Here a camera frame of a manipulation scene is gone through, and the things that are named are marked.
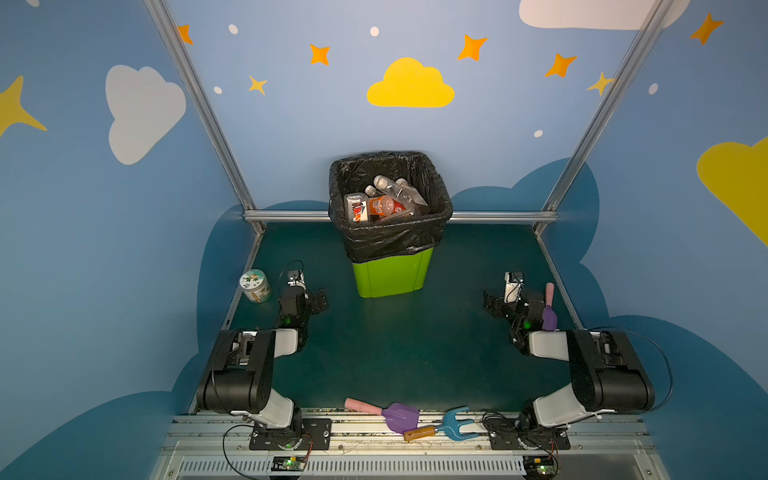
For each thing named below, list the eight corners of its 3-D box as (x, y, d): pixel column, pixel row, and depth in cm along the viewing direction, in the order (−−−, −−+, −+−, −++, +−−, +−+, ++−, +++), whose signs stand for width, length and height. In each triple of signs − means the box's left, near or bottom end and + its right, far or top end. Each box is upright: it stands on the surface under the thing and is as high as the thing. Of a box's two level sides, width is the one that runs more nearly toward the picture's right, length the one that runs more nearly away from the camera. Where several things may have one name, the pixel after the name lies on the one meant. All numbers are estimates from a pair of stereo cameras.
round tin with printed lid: (246, 304, 101) (236, 288, 94) (253, 285, 106) (243, 269, 99) (270, 304, 101) (261, 288, 94) (276, 285, 106) (268, 269, 99)
